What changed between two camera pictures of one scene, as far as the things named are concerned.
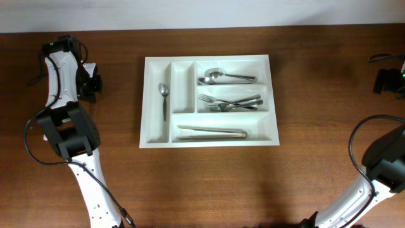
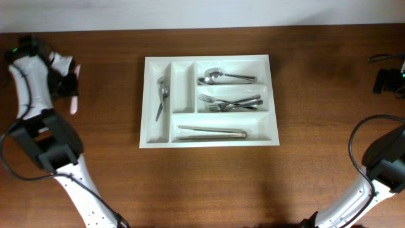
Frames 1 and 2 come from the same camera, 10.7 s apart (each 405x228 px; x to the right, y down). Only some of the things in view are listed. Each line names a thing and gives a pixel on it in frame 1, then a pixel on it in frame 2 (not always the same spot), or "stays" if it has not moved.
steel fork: x=223 y=107 stays
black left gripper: x=93 y=84 → x=69 y=85
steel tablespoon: x=216 y=73 stays
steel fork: x=210 y=99 stays
